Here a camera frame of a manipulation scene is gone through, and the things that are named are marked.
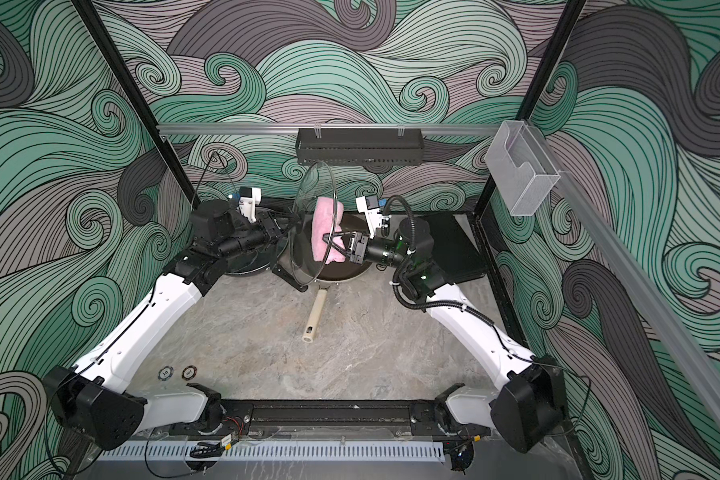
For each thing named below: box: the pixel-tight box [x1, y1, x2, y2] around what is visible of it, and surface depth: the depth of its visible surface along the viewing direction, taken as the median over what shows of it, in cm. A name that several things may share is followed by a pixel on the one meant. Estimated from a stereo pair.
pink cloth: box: [311, 197, 347, 264], surface depth 63 cm
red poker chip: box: [181, 365, 198, 381], surface depth 83 cm
